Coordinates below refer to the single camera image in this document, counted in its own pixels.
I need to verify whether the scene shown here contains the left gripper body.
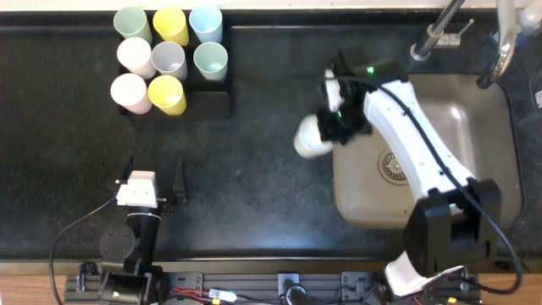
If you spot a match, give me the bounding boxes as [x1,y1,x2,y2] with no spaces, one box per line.
[158,198,181,213]

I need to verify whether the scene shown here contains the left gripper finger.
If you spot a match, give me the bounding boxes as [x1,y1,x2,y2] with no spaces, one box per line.
[121,155,135,181]
[172,158,190,207]

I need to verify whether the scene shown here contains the pink cup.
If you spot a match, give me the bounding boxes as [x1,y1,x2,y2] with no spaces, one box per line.
[109,72,153,115]

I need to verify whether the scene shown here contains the white cup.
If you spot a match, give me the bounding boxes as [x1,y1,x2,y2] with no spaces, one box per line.
[116,36,157,80]
[293,113,335,159]

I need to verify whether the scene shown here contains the yellow cup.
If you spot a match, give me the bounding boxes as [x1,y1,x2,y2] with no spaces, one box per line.
[152,6,191,47]
[147,75,188,117]

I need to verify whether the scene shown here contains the black tray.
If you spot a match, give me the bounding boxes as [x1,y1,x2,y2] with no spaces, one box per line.
[116,12,233,120]

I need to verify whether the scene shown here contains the grey cup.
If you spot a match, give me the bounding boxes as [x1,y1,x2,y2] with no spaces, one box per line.
[150,41,189,81]

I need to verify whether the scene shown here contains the green cup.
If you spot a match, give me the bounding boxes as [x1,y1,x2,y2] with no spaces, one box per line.
[113,5,153,45]
[193,41,230,82]

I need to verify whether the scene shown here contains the blue cup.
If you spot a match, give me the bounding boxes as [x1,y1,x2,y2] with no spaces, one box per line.
[188,4,224,45]

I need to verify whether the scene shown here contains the steel sink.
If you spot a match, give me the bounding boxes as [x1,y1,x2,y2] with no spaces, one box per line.
[331,72,526,230]

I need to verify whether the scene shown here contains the steel tap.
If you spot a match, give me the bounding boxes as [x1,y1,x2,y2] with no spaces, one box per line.
[409,0,521,90]

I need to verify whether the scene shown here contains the blue soap bottle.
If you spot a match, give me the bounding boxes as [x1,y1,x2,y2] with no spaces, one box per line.
[514,3,542,47]

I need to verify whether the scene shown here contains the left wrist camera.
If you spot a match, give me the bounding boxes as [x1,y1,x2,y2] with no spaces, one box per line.
[116,170,158,208]

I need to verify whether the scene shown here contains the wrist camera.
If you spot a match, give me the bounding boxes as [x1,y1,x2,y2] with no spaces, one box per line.
[324,69,345,114]
[116,170,158,208]

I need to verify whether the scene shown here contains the mounting rail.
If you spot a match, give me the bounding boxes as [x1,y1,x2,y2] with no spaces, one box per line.
[63,261,482,305]

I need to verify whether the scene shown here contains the black cable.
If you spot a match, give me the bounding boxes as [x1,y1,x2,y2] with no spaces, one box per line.
[48,192,122,305]
[448,169,525,297]

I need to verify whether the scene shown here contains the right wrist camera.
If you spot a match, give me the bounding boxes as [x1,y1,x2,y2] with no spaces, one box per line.
[324,69,345,114]

